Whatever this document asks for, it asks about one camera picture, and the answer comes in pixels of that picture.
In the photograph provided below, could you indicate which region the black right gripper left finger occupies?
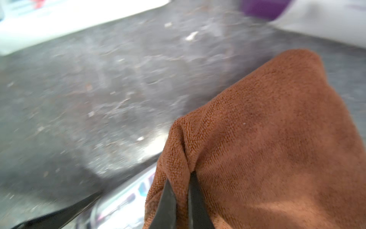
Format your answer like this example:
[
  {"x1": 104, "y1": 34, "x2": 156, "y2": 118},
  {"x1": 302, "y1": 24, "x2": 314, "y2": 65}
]
[{"x1": 149, "y1": 180, "x2": 177, "y2": 229}]

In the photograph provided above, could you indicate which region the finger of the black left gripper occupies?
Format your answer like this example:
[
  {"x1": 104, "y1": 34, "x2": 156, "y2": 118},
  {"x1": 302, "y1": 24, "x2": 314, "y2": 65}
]
[{"x1": 11, "y1": 191, "x2": 102, "y2": 229}]

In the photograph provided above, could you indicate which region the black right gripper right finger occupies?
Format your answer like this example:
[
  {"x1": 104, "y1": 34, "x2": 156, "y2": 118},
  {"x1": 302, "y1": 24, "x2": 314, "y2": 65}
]
[{"x1": 188, "y1": 171, "x2": 214, "y2": 229}]

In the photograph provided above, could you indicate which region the silver purple Protetix toothpaste tube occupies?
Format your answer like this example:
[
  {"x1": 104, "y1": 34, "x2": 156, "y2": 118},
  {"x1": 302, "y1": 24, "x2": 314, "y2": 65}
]
[{"x1": 64, "y1": 162, "x2": 157, "y2": 229}]

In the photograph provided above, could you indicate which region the brown cloth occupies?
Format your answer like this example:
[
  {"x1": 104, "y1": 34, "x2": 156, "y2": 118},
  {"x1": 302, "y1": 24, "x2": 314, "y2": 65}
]
[{"x1": 144, "y1": 49, "x2": 366, "y2": 229}]

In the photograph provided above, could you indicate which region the white R&O purple cap tube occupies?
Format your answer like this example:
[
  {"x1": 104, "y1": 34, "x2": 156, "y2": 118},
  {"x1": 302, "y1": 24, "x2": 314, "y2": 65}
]
[{"x1": 241, "y1": 0, "x2": 366, "y2": 48}]

